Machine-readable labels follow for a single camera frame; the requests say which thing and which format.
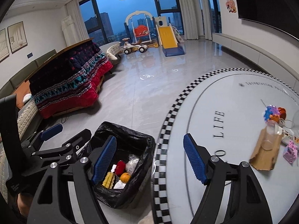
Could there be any yellow sponge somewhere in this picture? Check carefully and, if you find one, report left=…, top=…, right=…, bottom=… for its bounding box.
left=102, top=172, right=115, bottom=189

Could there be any red zipper pouch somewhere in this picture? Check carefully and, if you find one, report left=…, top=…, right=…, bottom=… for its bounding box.
left=115, top=160, right=126, bottom=176

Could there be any orange fruit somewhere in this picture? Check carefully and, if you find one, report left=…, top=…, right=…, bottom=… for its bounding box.
left=120, top=172, right=131, bottom=183

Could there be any clear plastic bag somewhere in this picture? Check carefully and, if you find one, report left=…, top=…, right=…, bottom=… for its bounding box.
left=125, top=154, right=139, bottom=175

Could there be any brown cardboard piece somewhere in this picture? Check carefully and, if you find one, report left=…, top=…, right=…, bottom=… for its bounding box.
left=249, top=128, right=282, bottom=171

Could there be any small clear plastic cup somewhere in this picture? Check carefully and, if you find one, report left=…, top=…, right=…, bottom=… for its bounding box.
left=261, top=120, right=282, bottom=151

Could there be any pink toy block assembly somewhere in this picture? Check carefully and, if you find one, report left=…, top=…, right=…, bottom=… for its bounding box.
left=283, top=140, right=298, bottom=165

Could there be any white knit glove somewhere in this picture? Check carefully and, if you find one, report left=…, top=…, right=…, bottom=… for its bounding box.
left=110, top=164, right=126, bottom=189

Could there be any black trash bag bin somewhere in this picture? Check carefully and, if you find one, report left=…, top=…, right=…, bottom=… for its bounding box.
left=87, top=121, right=156, bottom=209

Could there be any person's left hand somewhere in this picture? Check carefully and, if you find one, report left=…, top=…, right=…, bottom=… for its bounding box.
left=17, top=193, right=33, bottom=217

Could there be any red patterned table blanket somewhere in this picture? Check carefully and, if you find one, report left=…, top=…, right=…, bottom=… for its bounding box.
left=29, top=39, right=113, bottom=119

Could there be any white snack wrapper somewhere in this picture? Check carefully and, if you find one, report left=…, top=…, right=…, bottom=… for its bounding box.
left=279, top=127, right=298, bottom=146

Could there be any orange jar lid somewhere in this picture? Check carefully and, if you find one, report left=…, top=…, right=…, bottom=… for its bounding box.
left=278, top=107, right=286, bottom=120

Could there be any white floor air conditioner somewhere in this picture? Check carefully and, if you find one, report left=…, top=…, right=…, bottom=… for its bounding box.
left=61, top=16, right=80, bottom=46

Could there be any toy ride-on car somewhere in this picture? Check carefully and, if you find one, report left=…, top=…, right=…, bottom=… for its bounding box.
left=122, top=38, right=148, bottom=55

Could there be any yellow children slide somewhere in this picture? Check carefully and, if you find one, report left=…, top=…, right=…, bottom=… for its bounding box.
left=154, top=16, right=185, bottom=57

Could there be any white children swing set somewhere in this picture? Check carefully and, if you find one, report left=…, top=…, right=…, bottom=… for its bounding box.
left=122, top=11, right=159, bottom=48

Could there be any white curtain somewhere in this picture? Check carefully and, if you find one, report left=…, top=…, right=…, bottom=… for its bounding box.
left=179, top=0, right=212, bottom=40

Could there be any framed wall picture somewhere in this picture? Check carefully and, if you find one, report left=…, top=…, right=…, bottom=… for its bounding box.
left=8, top=21, right=28, bottom=53

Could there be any cartoon wall sticker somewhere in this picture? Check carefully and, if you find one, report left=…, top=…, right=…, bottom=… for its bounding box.
left=226, top=0, right=237, bottom=13

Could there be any wall mounted black television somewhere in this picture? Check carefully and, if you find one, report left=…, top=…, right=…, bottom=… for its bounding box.
left=236, top=0, right=298, bottom=39

